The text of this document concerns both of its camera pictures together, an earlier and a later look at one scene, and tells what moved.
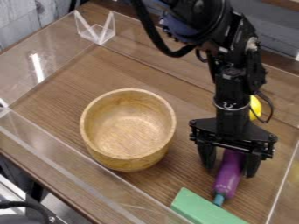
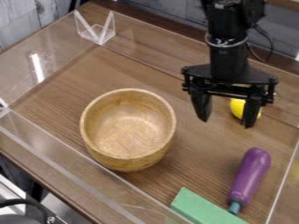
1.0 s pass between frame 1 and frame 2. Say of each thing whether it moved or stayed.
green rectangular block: stayed
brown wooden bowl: stayed
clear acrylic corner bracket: stayed
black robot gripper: moved
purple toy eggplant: moved
